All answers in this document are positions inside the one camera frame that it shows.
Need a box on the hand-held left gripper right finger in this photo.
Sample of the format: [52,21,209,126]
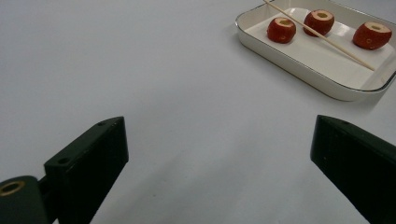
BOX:
[310,114,396,224]

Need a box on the thin wooden skewer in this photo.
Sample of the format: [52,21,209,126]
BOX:
[262,0,376,72]

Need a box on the red cored hawthorn fruit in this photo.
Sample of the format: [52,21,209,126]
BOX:
[352,21,393,50]
[303,8,335,37]
[266,17,297,45]

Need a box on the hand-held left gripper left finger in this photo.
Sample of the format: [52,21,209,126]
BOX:
[38,116,130,224]

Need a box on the white rectangular tray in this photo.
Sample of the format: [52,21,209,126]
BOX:
[234,0,396,102]

